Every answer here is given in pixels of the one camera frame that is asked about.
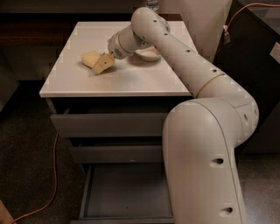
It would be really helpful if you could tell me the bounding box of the dark wooden bench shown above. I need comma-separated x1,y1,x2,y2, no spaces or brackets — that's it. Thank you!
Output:
0,13,183,47

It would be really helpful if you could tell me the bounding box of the white paper bowl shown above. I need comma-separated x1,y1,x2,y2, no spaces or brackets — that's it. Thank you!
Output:
135,46,161,62

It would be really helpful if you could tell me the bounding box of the clear plastic water bottle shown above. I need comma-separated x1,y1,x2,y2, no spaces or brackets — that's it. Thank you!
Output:
146,0,159,13

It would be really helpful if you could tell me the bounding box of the orange extension cable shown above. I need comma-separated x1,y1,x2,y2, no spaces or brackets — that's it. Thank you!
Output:
10,133,60,224

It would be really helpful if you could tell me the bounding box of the grey drawer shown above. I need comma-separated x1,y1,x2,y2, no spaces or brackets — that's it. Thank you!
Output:
70,163,174,224
69,136,162,164
51,102,170,137

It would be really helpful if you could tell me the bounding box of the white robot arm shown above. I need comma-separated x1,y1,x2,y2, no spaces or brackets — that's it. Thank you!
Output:
108,7,259,224

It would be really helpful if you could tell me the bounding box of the yellow sponge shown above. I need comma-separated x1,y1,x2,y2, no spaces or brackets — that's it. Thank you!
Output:
81,51,101,68

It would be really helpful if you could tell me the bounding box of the dark cabinet on right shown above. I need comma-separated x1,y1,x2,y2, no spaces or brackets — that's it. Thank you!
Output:
214,0,280,153

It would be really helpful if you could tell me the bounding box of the grey bottom drawer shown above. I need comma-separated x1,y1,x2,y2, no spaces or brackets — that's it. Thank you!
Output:
70,163,174,224

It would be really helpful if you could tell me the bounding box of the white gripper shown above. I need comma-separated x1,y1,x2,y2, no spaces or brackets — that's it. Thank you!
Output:
92,32,131,74

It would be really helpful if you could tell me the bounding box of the grey middle drawer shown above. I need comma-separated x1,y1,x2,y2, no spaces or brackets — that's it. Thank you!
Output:
69,136,162,164

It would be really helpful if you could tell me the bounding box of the grey top drawer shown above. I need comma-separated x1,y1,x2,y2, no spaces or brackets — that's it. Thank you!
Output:
51,102,170,137

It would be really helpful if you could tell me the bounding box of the white grey drawer cabinet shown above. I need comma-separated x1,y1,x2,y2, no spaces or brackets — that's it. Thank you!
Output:
38,20,205,187

